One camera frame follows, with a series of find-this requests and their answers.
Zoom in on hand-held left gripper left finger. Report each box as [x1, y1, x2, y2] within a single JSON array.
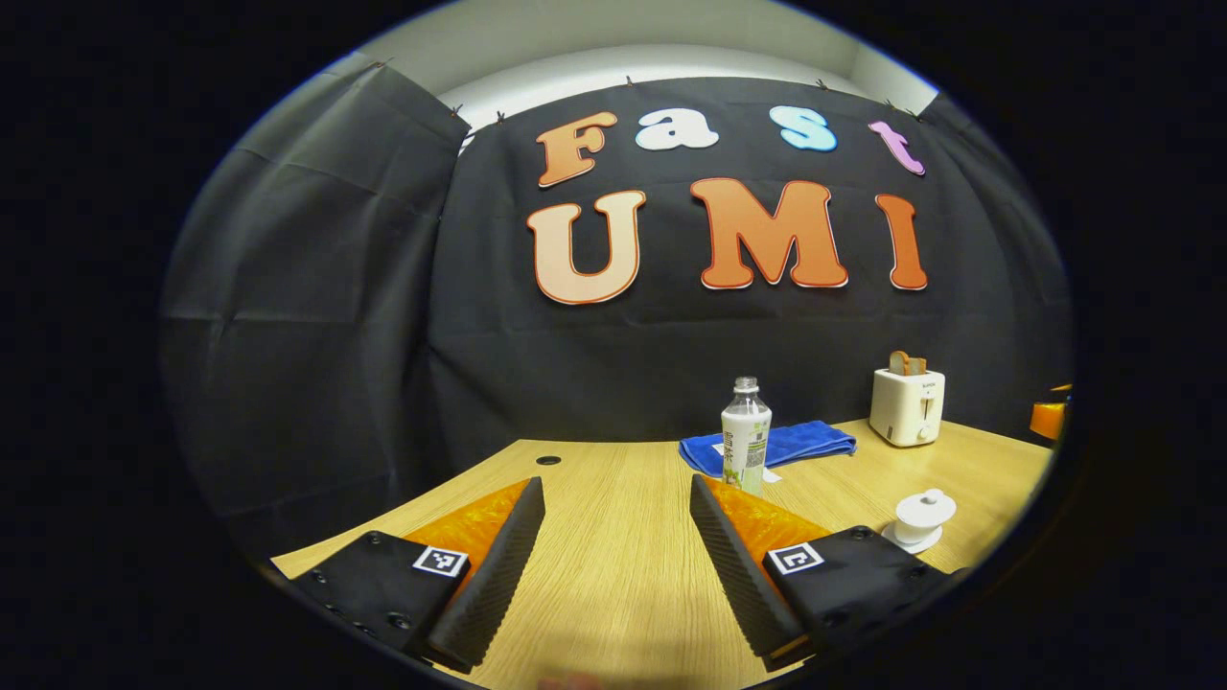
[[288, 476, 545, 675]]

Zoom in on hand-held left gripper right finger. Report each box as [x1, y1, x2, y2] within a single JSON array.
[[690, 473, 960, 672]]

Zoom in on clear water bottle green label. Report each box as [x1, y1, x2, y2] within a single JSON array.
[[721, 377, 773, 497]]

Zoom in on white teacup lid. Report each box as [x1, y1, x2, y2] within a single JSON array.
[[895, 488, 958, 528]]

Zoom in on blue folded towel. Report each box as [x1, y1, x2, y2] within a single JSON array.
[[679, 420, 857, 483]]

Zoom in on cream toaster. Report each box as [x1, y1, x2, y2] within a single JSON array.
[[869, 368, 946, 449]]

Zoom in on white saucer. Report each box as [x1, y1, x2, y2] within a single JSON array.
[[881, 521, 944, 555]]

